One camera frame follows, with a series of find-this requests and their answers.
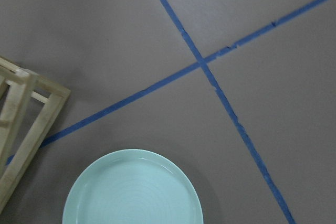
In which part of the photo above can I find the wooden dish rack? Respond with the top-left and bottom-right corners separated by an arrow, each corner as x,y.
1,57 -> 71,209

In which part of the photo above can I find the light green plate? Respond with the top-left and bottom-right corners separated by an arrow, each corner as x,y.
62,149 -> 204,223

